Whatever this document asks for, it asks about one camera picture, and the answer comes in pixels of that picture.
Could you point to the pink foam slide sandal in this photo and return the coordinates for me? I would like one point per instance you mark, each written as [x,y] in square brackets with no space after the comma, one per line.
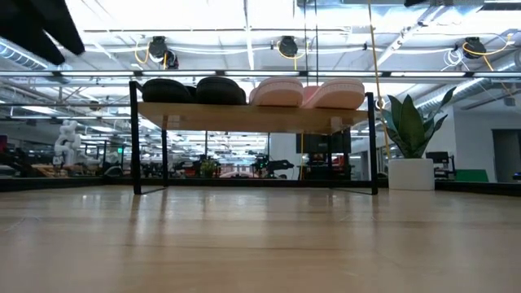
[338,95]
[277,93]

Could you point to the black foam slide sandal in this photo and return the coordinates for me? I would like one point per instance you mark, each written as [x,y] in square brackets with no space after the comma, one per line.
[220,91]
[167,91]

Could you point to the black background robot arm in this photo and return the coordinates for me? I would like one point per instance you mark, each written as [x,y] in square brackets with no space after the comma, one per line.
[281,164]

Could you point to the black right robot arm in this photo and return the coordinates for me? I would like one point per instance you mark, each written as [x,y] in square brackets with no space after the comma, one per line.
[415,2]

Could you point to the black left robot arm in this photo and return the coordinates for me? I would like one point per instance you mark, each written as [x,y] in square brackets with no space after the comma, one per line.
[32,28]

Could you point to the small green plant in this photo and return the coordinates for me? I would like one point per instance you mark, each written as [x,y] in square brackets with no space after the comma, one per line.
[208,167]

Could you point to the dark monitor screen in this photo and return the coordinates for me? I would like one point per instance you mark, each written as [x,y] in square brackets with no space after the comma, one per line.
[319,142]

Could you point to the green exit sign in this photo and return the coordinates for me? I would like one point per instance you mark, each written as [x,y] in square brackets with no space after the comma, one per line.
[120,150]

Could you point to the green leafy plant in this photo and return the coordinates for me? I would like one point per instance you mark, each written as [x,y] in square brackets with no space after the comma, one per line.
[409,126]

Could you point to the white plant pot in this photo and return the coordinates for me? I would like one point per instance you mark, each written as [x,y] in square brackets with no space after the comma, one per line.
[411,175]

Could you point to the overhead rig light bar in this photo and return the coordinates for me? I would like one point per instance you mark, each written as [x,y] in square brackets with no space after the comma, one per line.
[102,73]

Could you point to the white robot figure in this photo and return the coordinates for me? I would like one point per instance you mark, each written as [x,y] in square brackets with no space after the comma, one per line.
[67,142]

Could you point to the green board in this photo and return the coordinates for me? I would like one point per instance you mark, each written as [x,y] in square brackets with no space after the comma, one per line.
[472,176]

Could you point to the dark door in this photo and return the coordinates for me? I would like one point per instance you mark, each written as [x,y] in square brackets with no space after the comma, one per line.
[506,154]

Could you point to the wooden shelf with black frame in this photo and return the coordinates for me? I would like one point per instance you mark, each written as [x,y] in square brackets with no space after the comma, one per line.
[252,120]

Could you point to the black table border rail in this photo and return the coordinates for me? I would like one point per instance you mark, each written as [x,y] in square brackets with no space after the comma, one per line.
[61,184]

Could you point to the silver ventilation duct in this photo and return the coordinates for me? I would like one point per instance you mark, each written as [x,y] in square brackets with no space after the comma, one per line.
[468,86]

